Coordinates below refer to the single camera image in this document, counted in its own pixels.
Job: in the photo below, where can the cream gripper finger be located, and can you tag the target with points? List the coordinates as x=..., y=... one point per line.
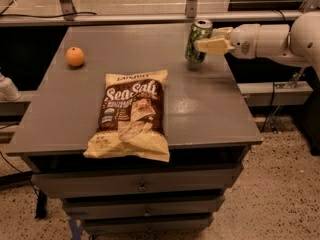
x=224, y=32
x=219, y=46

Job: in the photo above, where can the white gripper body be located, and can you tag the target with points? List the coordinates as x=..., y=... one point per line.
x=244, y=40

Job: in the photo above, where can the green soda can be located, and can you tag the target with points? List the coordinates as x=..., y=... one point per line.
x=200, y=29

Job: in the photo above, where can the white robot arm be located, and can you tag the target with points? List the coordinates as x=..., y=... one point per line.
x=297, y=45

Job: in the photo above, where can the grey drawer cabinet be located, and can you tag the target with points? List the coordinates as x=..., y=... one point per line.
x=206, y=120

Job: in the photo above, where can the sea salt chips bag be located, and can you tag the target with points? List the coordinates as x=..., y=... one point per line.
x=131, y=118

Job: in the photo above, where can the orange fruit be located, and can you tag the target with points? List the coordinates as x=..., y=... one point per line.
x=74, y=56

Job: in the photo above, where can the middle drawer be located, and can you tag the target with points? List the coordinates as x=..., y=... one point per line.
x=144, y=207

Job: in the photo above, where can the drawer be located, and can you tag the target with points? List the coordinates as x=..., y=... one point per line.
x=144, y=207
x=148, y=224
x=95, y=184

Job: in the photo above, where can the white pipe at left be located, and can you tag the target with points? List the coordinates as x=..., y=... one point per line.
x=9, y=89

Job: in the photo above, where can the top drawer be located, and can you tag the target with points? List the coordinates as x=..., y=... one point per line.
x=95, y=184

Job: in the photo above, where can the bottom drawer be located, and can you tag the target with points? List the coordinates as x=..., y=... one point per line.
x=148, y=224

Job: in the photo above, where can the metal frame rail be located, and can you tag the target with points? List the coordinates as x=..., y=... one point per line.
x=95, y=12

